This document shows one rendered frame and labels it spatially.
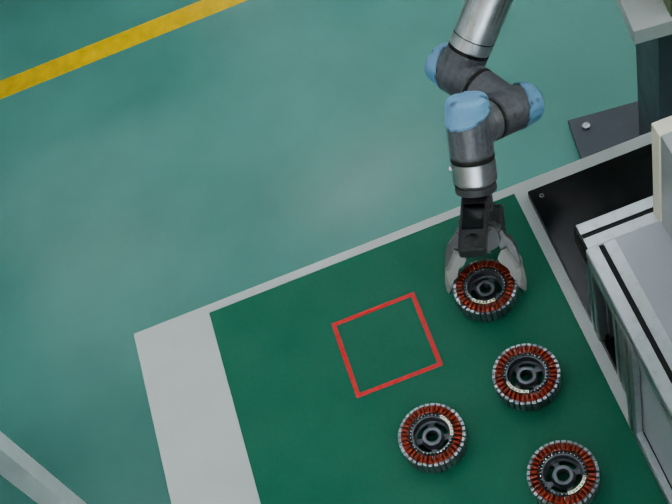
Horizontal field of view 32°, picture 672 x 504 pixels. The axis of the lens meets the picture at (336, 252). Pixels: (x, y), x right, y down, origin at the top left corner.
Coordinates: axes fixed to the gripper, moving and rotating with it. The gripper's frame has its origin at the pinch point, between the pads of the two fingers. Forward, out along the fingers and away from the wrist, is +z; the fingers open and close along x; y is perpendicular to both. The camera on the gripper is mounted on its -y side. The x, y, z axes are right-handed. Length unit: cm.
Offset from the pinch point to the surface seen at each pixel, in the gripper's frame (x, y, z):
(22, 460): 104, 1, 37
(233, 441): 43, -23, 16
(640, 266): -27.6, -32.3, -20.0
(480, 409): 0.2, -17.3, 12.9
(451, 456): 3.8, -27.3, 15.4
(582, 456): -16.9, -27.0, 15.4
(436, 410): 6.7, -21.0, 10.7
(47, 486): 103, 6, 48
